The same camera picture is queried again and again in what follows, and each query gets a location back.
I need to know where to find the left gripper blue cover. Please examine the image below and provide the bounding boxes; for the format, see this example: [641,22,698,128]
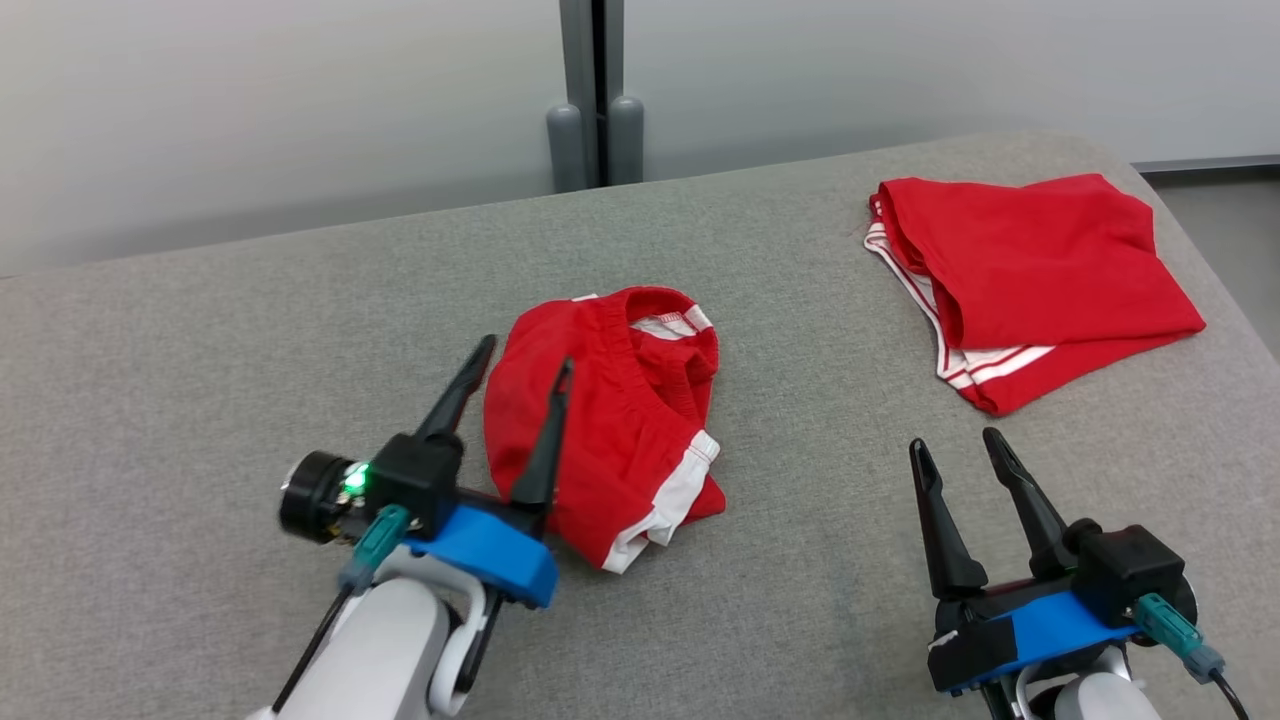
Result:
[278,334,576,611]

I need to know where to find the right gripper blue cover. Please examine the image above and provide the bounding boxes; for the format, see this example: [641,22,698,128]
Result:
[908,427,1143,696]

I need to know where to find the red shorts with white stripes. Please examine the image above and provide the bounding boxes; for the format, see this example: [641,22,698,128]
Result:
[483,285,728,575]

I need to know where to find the red white Bulls t-shirt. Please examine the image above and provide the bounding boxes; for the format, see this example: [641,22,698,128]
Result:
[865,173,1208,418]

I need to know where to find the left black cable teal plug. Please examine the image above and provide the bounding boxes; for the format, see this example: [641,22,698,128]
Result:
[268,503,413,716]

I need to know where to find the black cable teal plug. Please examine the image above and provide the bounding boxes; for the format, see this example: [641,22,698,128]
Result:
[268,503,413,716]
[1135,592,1251,720]

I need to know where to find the right black cable teal plug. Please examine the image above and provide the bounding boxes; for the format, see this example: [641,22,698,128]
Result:
[1135,592,1251,720]

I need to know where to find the grey cylindrical post foot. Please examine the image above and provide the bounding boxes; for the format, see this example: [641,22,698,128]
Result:
[607,95,645,186]
[546,103,588,194]

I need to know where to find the grey vertical door frame post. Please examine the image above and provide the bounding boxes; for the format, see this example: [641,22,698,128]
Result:
[558,0,626,189]

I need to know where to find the grey wall base rail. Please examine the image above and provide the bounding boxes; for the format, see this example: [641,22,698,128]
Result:
[1133,155,1280,174]

